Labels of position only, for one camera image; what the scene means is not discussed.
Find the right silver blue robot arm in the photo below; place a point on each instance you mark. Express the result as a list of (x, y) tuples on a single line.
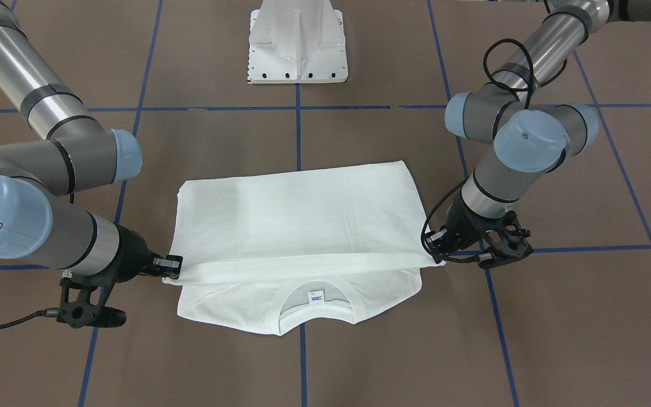
[(73, 153)]

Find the white long-sleeve printed shirt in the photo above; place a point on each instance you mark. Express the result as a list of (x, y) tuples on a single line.
[(265, 254)]

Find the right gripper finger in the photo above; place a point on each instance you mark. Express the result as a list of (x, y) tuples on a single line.
[(170, 274), (169, 263)]

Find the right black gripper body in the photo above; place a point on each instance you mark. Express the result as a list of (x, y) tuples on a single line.
[(131, 255)]

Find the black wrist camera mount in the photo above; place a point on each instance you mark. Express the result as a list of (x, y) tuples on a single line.
[(83, 303), (507, 241)]

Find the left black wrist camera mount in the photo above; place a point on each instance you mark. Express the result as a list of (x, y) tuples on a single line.
[(507, 241)]

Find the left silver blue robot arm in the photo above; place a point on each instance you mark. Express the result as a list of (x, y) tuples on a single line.
[(527, 140)]

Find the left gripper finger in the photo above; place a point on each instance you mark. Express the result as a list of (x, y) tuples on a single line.
[(437, 255), (434, 238)]

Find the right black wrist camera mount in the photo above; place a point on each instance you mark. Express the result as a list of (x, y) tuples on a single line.
[(83, 303)]

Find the white pedestal column base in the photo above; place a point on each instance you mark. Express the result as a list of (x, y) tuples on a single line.
[(297, 42)]

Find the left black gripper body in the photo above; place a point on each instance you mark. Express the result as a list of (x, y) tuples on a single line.
[(456, 222)]

